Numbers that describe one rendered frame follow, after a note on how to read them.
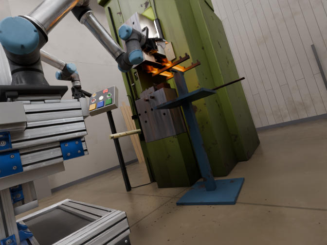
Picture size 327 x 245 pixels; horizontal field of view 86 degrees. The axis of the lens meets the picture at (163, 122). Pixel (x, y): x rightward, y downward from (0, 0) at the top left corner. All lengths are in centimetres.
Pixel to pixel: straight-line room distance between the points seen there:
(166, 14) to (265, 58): 305
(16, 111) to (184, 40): 147
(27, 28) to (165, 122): 116
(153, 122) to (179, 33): 88
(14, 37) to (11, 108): 25
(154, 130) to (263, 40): 360
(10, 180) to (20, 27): 58
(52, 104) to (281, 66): 426
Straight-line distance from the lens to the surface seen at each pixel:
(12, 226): 104
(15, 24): 87
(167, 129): 162
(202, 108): 165
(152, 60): 197
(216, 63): 212
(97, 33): 114
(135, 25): 206
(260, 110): 462
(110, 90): 212
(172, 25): 195
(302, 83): 447
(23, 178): 96
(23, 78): 92
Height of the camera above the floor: 49
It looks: 4 degrees up
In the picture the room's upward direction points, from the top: 16 degrees counter-clockwise
